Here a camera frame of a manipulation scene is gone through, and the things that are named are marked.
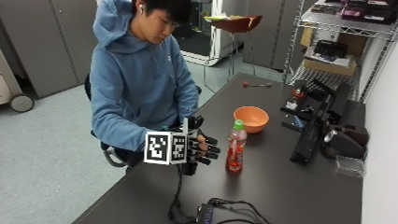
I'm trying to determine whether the red drink bottle green cap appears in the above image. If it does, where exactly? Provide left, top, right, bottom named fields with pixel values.
left=225, top=119, right=249, bottom=173

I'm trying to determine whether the white marker cube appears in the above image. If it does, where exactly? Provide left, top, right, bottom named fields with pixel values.
left=142, top=131, right=189, bottom=166

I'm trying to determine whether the orange bowl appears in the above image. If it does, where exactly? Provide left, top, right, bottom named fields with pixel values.
left=233, top=105, right=271, bottom=134

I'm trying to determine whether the black hub box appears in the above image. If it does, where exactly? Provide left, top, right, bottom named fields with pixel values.
left=196, top=203, right=218, bottom=224

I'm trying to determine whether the the person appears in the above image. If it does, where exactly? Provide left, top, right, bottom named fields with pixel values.
left=88, top=0, right=200, bottom=169

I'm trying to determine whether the black equipment stand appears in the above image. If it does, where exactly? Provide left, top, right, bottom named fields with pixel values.
left=279, top=78, right=351, bottom=167

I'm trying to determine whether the brown bar stool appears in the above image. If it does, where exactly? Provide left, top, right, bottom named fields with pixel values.
left=201, top=14, right=263, bottom=94

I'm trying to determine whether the black rounded device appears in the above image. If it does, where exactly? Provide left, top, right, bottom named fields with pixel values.
left=319, top=123, right=370, bottom=161

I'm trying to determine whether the clear plastic box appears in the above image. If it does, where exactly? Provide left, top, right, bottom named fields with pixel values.
left=333, top=154, right=367, bottom=179

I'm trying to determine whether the cardboard box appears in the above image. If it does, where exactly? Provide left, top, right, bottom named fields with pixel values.
left=301, top=57, right=358, bottom=77

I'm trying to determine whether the black device on white papers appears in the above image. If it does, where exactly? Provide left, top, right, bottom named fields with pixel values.
left=305, top=39, right=353, bottom=67

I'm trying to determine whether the grey cabinet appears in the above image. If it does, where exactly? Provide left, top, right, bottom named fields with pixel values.
left=0, top=0, right=101, bottom=100

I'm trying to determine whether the beige cart with wheel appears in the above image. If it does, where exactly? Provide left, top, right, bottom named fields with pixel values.
left=0, top=49, right=36, bottom=114

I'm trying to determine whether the black glove cable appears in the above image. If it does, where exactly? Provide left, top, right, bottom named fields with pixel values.
left=166, top=163, right=200, bottom=224

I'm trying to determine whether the black looped cable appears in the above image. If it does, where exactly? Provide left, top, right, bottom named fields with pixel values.
left=208, top=197, right=271, bottom=224

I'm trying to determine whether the metal wire shelf rack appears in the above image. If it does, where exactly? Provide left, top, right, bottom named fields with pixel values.
left=282, top=0, right=398, bottom=104

